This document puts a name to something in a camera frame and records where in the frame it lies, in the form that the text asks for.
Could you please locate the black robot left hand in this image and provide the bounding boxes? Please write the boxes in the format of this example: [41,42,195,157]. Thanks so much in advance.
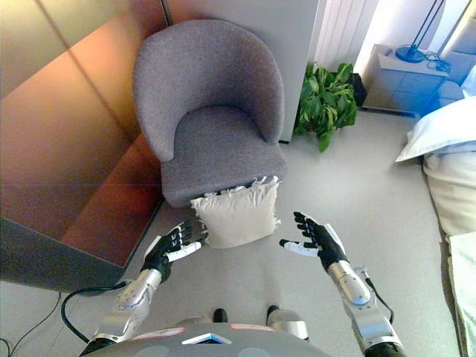
[143,219,204,282]

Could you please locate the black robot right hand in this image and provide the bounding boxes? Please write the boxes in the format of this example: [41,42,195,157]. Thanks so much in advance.
[279,211,350,271]

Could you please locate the white fringed throw pillow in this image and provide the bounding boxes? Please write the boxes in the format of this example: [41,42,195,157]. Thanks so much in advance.
[189,174,283,249]

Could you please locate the light blue bed pillow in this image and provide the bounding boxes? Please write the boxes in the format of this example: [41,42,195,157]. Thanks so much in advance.
[394,95,476,164]

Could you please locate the silver robot right leg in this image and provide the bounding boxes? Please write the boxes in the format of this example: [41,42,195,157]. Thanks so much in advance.
[266,304,310,342]

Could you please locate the grey robot torso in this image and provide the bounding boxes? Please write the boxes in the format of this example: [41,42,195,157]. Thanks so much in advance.
[80,321,335,357]

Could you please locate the cream duvet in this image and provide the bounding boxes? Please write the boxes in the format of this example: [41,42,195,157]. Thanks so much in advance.
[422,150,476,238]

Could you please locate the green leafy house plant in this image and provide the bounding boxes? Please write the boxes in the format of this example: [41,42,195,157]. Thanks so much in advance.
[293,62,358,153]

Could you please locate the glossy brown wardrobe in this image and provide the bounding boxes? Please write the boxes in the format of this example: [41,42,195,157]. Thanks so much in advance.
[0,0,173,292]

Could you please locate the white green patterned blanket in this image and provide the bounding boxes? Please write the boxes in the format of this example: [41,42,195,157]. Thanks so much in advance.
[446,234,476,357]

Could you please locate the black plant pot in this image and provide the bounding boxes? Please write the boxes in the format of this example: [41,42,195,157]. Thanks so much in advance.
[350,72,368,108]

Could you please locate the white nightstand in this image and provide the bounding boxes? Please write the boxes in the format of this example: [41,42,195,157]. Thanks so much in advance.
[361,43,451,119]

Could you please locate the grey upholstered armchair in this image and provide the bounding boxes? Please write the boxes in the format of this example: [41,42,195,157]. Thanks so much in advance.
[132,18,288,208]

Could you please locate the blue floor lamp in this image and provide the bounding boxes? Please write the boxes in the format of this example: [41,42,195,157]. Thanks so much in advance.
[394,0,446,63]

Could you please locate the white ribbed curtain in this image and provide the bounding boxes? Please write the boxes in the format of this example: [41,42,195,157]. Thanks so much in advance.
[314,0,377,74]

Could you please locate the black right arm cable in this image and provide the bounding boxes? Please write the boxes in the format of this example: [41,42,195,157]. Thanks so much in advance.
[362,266,395,335]

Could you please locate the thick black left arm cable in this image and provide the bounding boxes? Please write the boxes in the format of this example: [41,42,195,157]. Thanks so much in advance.
[60,281,128,344]

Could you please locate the tangled black cable bundle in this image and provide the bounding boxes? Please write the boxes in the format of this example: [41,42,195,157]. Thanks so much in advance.
[423,50,453,74]

